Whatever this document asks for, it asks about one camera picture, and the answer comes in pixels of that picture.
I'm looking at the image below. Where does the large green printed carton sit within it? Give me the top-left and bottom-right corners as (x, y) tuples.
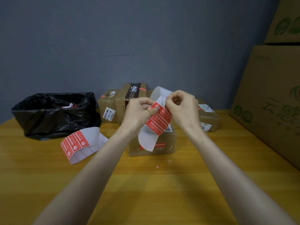
(228, 45), (300, 170)
(263, 0), (300, 44)

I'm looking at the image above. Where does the white backing paper strip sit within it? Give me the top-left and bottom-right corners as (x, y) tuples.
(137, 86), (175, 152)

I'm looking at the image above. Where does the white barcode label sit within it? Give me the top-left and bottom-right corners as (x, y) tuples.
(198, 104), (215, 113)

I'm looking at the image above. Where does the black plastic trash bag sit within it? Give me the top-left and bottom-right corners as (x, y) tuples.
(11, 92), (102, 141)

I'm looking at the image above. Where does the red sticker label strip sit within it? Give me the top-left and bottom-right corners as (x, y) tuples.
(60, 127), (109, 165)

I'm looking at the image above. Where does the long brown cardboard box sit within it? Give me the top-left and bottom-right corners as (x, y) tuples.
(196, 98), (221, 132)

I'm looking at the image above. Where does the box with black tape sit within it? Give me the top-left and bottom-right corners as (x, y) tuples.
(115, 82), (147, 126)

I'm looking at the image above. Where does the person's left hand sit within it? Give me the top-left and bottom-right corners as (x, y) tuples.
(119, 97), (160, 134)

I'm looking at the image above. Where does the person's left forearm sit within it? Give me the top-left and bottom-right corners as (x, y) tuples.
(32, 127), (139, 225)

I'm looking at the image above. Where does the person's right hand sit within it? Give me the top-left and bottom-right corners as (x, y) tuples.
(165, 90), (203, 135)

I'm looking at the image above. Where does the white printed price label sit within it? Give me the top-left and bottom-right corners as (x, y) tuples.
(103, 107), (116, 122)

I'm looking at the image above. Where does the person's right forearm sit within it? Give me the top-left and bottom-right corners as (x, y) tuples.
(185, 127), (297, 225)

